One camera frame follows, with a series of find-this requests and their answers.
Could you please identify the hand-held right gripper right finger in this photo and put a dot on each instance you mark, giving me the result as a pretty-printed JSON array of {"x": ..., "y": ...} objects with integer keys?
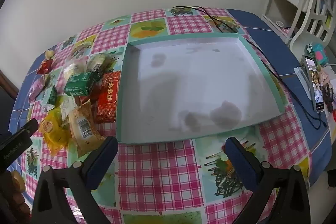
[{"x": 239, "y": 161}]

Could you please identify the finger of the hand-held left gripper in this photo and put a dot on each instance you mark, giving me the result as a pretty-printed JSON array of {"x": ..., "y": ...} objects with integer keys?
[{"x": 27, "y": 127}]

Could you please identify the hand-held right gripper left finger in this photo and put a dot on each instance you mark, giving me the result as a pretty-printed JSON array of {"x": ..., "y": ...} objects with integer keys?
[{"x": 101, "y": 166}]

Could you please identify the yellow snack packet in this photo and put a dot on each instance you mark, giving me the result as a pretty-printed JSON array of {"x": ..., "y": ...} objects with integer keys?
[{"x": 52, "y": 132}]

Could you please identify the tan barcode bread packet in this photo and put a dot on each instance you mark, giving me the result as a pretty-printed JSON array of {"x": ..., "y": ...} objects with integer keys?
[{"x": 85, "y": 134}]

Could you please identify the white green snack packet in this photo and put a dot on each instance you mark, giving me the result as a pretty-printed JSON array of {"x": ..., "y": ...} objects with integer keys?
[{"x": 50, "y": 98}]

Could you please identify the pink snack packet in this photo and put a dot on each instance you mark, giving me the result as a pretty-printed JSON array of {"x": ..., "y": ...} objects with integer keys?
[{"x": 35, "y": 90}]

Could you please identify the red gold-patterned snack packet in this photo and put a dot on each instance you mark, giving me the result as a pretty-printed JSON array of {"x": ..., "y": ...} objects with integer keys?
[{"x": 109, "y": 100}]

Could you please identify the pale round pastry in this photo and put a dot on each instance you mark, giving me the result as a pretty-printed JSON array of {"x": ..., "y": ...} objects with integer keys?
[{"x": 49, "y": 54}]

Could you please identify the teal cardboard box lid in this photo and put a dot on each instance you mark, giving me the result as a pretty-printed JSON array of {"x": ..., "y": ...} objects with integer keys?
[{"x": 197, "y": 82}]

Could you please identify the clear packet pale pastry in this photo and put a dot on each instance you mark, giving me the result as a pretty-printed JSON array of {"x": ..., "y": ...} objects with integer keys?
[{"x": 101, "y": 61}]

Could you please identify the pink checked tablecloth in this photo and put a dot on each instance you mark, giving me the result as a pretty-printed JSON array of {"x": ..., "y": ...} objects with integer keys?
[{"x": 157, "y": 174}]

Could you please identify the grey phone stand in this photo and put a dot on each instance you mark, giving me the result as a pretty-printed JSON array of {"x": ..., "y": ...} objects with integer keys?
[{"x": 302, "y": 77}]

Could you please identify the smartphone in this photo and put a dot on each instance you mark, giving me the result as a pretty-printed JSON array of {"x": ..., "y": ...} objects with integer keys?
[{"x": 315, "y": 87}]

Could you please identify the checkered patchwork tablecloth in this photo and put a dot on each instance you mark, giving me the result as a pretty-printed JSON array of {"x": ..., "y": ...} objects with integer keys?
[{"x": 288, "y": 61}]

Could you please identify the green white carton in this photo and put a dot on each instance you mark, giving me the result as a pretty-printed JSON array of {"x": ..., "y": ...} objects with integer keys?
[{"x": 309, "y": 49}]

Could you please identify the teal pink tissue pack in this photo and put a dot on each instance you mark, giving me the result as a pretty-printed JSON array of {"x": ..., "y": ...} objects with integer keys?
[{"x": 320, "y": 54}]

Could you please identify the pink item on shelf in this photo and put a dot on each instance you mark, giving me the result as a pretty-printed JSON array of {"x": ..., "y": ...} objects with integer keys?
[{"x": 286, "y": 29}]

